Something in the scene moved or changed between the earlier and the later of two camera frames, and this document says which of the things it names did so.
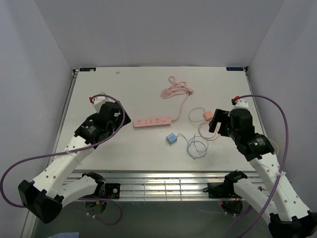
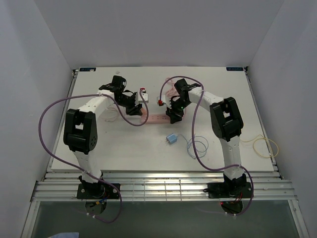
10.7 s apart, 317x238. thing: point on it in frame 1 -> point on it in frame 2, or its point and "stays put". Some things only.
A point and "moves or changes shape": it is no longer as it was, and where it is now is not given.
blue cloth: x=66 y=235 stays put
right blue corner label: x=235 y=69 stays put
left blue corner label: x=87 y=69 stays put
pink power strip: x=151 y=122 moves or changes shape
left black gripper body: x=116 y=125 -> x=129 y=103
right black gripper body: x=233 y=132 -> x=177 y=107
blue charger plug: x=171 y=138 stays put
